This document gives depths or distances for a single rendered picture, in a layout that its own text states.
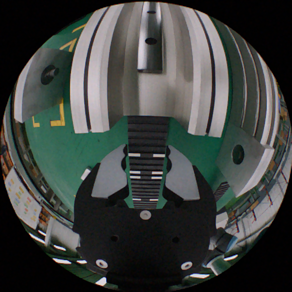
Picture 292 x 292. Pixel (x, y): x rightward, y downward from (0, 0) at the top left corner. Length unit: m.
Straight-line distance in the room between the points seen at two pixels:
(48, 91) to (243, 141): 0.29
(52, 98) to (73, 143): 0.10
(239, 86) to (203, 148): 0.13
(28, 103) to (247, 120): 0.29
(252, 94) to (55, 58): 0.27
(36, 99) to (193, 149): 0.26
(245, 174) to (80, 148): 0.28
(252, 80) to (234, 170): 0.15
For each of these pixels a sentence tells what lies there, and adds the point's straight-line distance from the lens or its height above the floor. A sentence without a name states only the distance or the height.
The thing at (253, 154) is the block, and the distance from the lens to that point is 0.16.
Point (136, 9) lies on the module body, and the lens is 0.17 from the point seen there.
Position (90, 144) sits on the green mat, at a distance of 0.18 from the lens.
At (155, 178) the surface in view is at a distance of 0.17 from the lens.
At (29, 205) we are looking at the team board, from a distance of 3.24.
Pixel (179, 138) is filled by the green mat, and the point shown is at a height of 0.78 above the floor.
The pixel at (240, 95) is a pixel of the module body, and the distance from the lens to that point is 0.18.
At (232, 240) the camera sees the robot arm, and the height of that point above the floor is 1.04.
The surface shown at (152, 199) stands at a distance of 0.21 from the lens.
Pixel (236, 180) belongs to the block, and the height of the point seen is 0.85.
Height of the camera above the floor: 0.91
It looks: 60 degrees down
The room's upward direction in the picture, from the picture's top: 178 degrees counter-clockwise
